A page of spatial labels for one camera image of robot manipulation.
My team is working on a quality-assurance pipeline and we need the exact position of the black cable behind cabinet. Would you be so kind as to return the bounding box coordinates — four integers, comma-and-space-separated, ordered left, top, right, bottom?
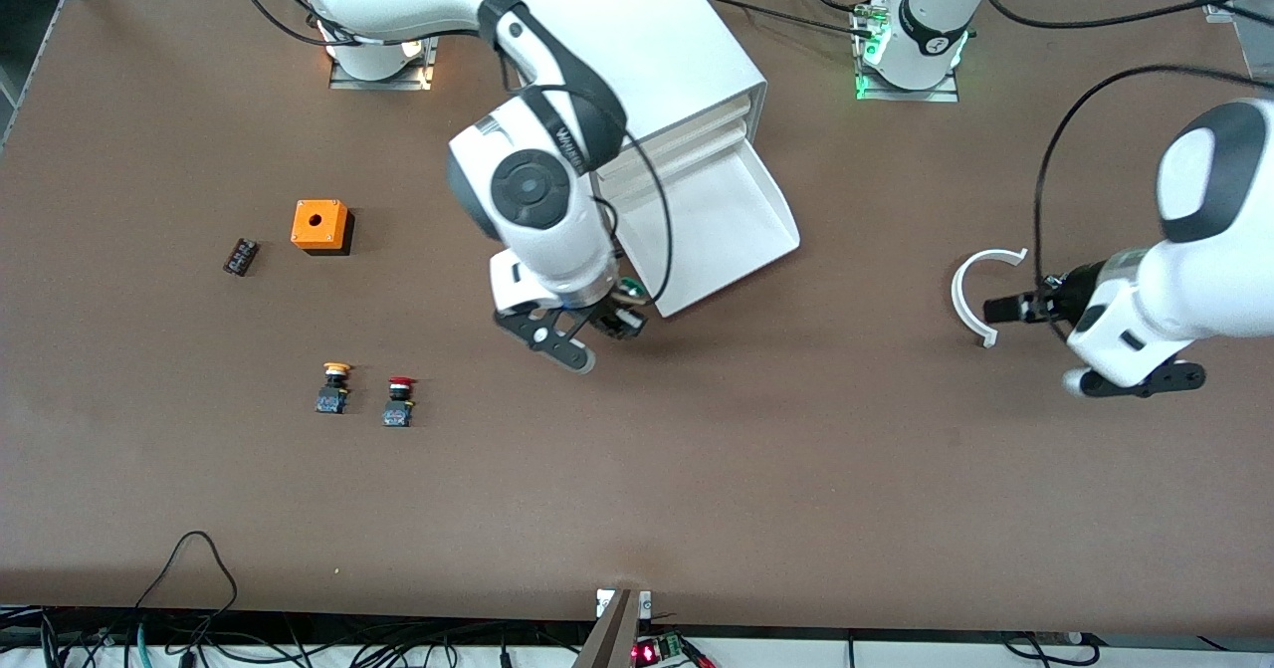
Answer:
702, 0, 877, 37

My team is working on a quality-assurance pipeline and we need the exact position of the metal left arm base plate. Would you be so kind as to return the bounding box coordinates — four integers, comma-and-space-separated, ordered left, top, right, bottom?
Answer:
852, 0, 961, 104

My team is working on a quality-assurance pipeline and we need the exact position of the red mushroom push button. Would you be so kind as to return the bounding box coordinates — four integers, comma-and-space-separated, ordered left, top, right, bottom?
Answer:
383, 376, 417, 428

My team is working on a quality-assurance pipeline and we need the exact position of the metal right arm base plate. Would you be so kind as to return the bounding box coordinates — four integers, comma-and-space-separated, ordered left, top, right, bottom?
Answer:
328, 36, 439, 92

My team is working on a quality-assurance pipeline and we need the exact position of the white drawer cabinet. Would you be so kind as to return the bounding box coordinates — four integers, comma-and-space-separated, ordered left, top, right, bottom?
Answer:
495, 0, 768, 201

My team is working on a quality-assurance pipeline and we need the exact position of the circuit board with red light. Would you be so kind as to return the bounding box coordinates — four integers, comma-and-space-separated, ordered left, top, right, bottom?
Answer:
632, 633, 690, 667

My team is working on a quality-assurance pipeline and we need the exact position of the white curved plastic piece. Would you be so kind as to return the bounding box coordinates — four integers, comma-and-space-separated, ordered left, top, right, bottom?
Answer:
951, 247, 1029, 348

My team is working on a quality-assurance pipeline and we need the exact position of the orange button enclosure box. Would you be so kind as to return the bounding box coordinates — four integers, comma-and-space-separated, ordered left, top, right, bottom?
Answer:
291, 199, 355, 257

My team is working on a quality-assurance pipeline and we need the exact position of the yellow mushroom push button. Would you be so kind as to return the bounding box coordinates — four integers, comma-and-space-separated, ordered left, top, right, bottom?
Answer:
316, 361, 352, 416

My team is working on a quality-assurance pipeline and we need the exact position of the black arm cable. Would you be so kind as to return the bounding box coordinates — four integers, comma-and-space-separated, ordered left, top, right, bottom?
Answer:
498, 51, 673, 306
973, 0, 1274, 286

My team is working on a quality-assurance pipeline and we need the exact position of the black cable bundle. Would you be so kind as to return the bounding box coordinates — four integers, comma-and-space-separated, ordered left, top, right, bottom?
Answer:
0, 606, 598, 668

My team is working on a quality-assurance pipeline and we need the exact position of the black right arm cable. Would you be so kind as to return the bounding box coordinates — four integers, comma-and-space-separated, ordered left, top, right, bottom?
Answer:
498, 51, 673, 306

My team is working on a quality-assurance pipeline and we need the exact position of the grey metal camera post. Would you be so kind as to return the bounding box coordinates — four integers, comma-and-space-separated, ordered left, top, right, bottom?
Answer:
572, 588, 643, 668

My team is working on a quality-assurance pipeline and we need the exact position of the thin black cable loop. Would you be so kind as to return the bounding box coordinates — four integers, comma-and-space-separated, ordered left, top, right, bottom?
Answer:
134, 532, 239, 614

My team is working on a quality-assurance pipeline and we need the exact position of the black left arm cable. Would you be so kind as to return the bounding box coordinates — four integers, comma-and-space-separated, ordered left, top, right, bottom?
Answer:
973, 0, 1274, 286

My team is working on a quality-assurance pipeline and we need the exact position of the white plastic drawer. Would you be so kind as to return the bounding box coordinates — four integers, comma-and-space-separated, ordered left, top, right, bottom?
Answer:
617, 96, 752, 156
602, 120, 754, 183
597, 140, 801, 319

